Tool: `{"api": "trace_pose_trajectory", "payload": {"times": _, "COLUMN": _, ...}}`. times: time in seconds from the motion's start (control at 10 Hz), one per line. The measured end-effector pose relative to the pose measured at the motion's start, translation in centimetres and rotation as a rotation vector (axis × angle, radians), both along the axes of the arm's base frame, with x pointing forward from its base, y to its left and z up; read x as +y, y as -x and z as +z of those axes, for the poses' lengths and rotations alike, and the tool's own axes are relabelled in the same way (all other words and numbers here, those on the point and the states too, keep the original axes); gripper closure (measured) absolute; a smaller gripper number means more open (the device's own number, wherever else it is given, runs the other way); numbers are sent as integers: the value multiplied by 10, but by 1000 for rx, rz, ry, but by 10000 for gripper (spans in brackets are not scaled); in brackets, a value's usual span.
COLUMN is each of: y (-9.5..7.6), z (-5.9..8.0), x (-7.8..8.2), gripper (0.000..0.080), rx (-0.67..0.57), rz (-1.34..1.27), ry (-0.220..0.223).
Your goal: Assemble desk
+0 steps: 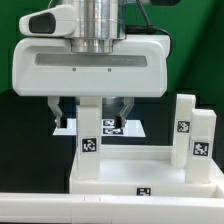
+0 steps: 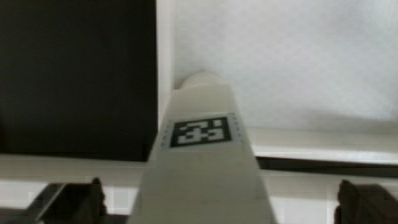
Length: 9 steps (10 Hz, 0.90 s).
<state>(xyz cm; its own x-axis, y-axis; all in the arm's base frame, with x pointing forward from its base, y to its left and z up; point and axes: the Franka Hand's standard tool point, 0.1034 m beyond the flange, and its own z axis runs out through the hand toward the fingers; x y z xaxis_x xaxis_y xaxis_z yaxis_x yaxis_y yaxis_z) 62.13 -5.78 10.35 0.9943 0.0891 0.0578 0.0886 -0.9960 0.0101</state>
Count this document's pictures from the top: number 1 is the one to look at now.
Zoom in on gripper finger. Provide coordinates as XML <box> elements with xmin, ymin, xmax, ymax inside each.
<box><xmin>114</xmin><ymin>97</ymin><xmax>134</xmax><ymax>128</ymax></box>
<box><xmin>48</xmin><ymin>96</ymin><xmax>67</xmax><ymax>128</ymax></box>

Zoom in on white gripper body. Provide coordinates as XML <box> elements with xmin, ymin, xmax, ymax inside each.
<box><xmin>12</xmin><ymin>35</ymin><xmax>170</xmax><ymax>97</ymax></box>

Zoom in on white desk top tray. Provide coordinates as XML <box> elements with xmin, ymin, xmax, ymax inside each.
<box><xmin>69</xmin><ymin>145</ymin><xmax>224</xmax><ymax>198</ymax></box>

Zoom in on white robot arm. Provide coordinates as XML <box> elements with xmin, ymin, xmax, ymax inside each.
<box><xmin>12</xmin><ymin>0</ymin><xmax>181</xmax><ymax>127</ymax></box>

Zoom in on paper sheet with markers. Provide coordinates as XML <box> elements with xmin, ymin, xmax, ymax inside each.
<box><xmin>53</xmin><ymin>118</ymin><xmax>145</xmax><ymax>137</ymax></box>

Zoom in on white front fence bar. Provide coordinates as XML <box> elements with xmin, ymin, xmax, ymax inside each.
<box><xmin>0</xmin><ymin>193</ymin><xmax>224</xmax><ymax>224</ymax></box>

